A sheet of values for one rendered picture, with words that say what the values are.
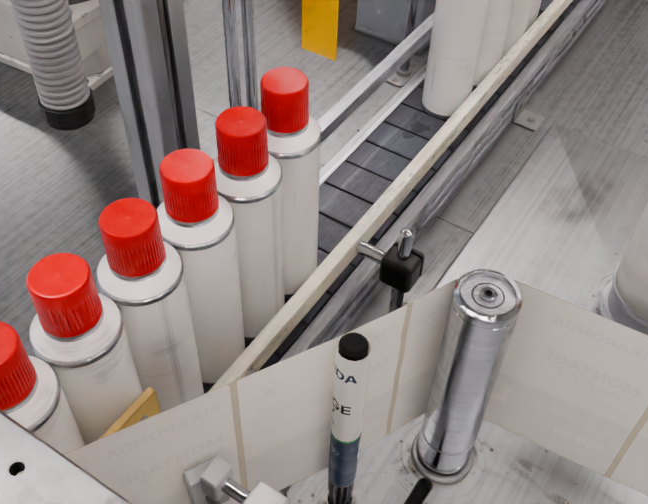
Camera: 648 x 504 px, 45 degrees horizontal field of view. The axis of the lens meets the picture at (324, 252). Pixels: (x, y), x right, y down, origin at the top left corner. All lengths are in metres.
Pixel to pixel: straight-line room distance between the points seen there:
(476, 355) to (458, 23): 0.41
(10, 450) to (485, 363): 0.27
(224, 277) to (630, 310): 0.33
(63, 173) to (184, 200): 0.42
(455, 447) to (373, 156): 0.35
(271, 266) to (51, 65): 0.20
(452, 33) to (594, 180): 0.20
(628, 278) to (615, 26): 0.58
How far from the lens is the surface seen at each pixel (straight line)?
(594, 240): 0.76
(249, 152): 0.50
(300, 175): 0.56
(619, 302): 0.67
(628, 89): 1.05
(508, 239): 0.73
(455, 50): 0.80
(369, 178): 0.77
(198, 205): 0.48
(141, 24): 0.60
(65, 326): 0.44
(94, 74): 1.00
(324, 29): 0.59
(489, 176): 0.87
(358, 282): 0.68
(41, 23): 0.49
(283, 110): 0.53
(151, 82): 0.63
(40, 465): 0.30
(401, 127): 0.83
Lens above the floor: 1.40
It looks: 48 degrees down
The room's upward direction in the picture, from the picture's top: 2 degrees clockwise
